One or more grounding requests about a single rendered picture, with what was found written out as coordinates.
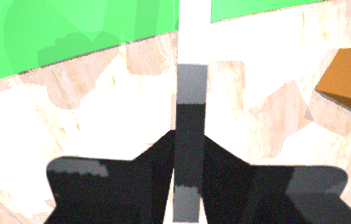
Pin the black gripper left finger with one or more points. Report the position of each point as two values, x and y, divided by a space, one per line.
143 181

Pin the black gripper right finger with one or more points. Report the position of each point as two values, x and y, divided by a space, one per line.
232 188

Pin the green flat mat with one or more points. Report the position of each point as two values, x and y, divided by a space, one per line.
35 33

